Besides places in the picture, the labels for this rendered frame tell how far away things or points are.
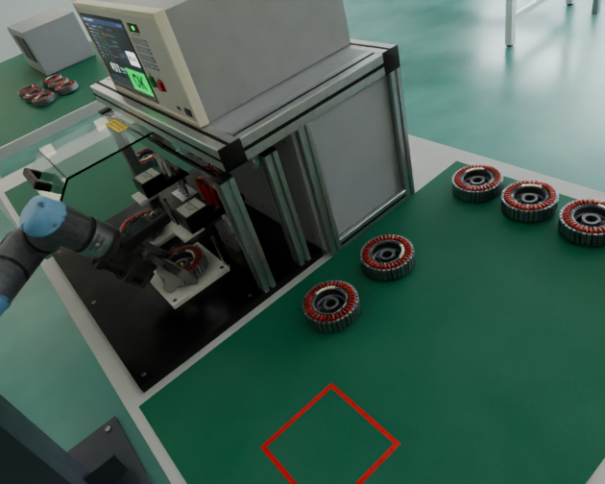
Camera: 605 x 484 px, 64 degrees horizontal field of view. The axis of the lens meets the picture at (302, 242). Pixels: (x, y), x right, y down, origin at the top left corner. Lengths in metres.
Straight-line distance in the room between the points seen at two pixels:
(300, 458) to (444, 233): 0.56
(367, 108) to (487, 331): 0.50
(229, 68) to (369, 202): 0.43
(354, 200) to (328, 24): 0.37
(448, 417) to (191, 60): 0.72
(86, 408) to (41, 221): 1.32
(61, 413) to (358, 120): 1.68
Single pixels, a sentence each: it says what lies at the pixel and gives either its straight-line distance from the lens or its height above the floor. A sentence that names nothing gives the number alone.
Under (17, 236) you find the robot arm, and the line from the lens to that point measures 1.05.
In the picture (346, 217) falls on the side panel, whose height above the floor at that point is 0.81.
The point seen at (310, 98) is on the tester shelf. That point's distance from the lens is 0.92.
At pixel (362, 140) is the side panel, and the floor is 0.96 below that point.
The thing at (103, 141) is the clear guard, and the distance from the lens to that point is 1.21.
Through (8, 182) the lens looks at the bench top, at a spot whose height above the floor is 0.75.
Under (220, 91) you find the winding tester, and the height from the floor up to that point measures 1.16.
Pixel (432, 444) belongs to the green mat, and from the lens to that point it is 0.81.
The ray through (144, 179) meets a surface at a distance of 1.30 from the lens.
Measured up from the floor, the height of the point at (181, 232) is 0.88.
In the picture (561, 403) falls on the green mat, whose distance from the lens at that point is 0.86.
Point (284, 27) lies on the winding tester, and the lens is 1.01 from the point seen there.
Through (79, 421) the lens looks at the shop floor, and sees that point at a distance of 2.17.
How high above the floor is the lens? 1.48
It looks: 39 degrees down
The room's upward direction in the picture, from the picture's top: 18 degrees counter-clockwise
